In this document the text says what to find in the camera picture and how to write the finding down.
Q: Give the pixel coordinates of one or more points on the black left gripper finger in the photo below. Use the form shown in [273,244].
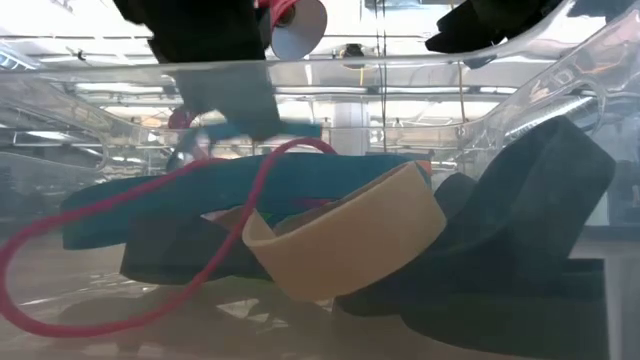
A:
[205,90]
[250,95]

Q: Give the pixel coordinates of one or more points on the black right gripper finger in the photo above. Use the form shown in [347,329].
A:
[490,25]

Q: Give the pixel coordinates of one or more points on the wide blue rubber band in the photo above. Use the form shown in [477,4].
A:
[200,195]

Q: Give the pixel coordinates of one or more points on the long black rubber band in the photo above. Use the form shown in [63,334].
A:
[170,255]

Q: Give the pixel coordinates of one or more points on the wide tan rubber band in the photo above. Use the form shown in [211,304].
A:
[350,250]

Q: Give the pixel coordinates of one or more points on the short black rubber band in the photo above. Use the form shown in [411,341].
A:
[525,210]

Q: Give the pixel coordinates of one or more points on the thin red rubber band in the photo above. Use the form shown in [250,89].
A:
[90,330]

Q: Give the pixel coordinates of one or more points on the clear plastic bin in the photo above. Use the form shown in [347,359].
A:
[100,75]

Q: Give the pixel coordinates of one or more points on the red desk lamp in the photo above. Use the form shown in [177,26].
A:
[300,30]

